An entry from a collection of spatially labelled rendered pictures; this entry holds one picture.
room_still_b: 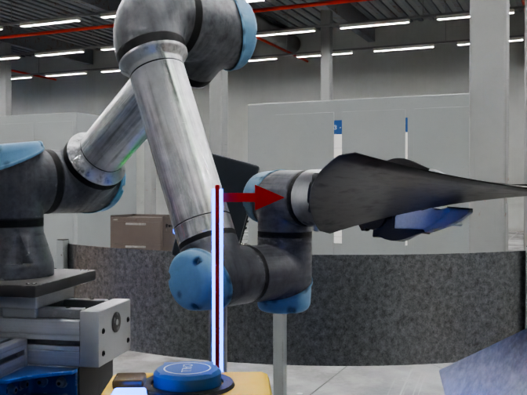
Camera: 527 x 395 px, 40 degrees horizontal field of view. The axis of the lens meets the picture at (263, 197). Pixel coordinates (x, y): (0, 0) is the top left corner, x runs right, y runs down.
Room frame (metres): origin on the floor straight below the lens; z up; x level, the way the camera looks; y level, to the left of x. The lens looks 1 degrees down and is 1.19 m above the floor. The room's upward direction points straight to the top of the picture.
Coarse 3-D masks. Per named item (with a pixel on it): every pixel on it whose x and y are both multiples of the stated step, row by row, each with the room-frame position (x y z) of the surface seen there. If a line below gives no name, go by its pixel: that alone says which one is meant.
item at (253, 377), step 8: (152, 376) 0.44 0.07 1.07; (224, 376) 0.44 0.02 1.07; (232, 376) 0.45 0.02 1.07; (240, 376) 0.45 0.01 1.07; (248, 376) 0.45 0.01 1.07; (256, 376) 0.45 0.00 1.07; (264, 376) 0.45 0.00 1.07; (144, 384) 0.42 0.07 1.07; (152, 384) 0.43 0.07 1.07; (224, 384) 0.42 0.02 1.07; (232, 384) 0.42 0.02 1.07; (240, 384) 0.43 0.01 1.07; (248, 384) 0.43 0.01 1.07; (256, 384) 0.43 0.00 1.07; (264, 384) 0.43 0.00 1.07; (104, 392) 0.42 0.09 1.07; (152, 392) 0.41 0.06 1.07; (160, 392) 0.41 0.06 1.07; (168, 392) 0.41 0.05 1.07; (176, 392) 0.41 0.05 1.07; (192, 392) 0.41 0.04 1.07; (200, 392) 0.41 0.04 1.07; (208, 392) 0.41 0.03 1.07; (216, 392) 0.41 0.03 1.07; (224, 392) 0.41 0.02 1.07; (232, 392) 0.41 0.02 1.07; (240, 392) 0.41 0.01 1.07; (248, 392) 0.41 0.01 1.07; (256, 392) 0.41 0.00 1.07; (264, 392) 0.41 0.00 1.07
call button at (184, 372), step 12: (156, 372) 0.42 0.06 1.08; (168, 372) 0.42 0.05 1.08; (180, 372) 0.42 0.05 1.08; (192, 372) 0.42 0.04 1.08; (204, 372) 0.42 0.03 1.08; (216, 372) 0.42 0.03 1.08; (156, 384) 0.42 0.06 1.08; (168, 384) 0.41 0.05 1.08; (180, 384) 0.41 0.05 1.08; (192, 384) 0.41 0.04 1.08; (204, 384) 0.41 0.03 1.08; (216, 384) 0.42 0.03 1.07
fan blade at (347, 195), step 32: (352, 160) 0.60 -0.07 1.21; (384, 160) 0.59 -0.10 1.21; (320, 192) 0.69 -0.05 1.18; (352, 192) 0.69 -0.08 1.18; (384, 192) 0.69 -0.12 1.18; (416, 192) 0.69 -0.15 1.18; (448, 192) 0.69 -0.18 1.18; (480, 192) 0.68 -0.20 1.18; (512, 192) 0.67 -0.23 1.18; (320, 224) 0.78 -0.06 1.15; (352, 224) 0.79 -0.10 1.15
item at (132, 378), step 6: (132, 372) 0.43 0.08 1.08; (138, 372) 0.43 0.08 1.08; (114, 378) 0.42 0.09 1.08; (120, 378) 0.42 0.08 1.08; (126, 378) 0.42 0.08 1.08; (132, 378) 0.42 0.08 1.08; (138, 378) 0.42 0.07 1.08; (144, 378) 0.43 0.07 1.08; (114, 384) 0.42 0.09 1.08; (120, 384) 0.42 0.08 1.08; (126, 384) 0.42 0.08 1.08; (132, 384) 0.42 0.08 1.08; (138, 384) 0.42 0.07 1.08
